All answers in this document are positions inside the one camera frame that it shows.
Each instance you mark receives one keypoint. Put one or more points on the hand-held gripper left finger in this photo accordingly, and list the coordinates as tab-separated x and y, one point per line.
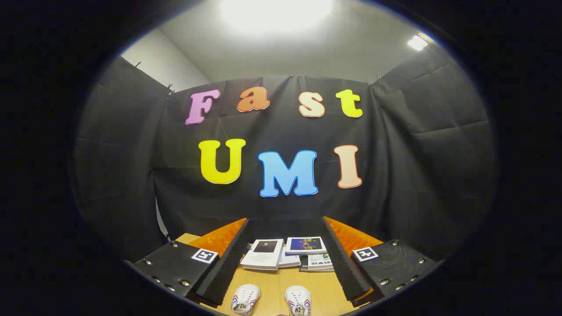
224	267

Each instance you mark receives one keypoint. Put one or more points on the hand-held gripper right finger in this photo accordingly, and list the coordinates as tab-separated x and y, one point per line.
344	267

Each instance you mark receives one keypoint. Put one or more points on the white canvas shoe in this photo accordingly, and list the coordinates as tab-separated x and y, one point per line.
298	299
246	298

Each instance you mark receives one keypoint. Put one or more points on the white book with portrait cover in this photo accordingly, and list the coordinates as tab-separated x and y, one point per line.
263	259

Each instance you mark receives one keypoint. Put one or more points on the dark cover book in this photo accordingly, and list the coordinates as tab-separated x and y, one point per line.
304	267

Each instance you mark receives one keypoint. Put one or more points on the book with blue picture cover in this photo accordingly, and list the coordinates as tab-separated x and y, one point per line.
306	245

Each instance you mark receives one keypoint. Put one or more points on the thin white booklet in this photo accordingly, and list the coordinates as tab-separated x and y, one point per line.
290	261

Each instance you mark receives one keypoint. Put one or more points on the small ceiling light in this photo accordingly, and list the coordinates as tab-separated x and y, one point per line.
417	42

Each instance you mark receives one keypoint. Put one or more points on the large ceiling light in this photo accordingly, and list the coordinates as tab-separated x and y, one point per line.
276	11

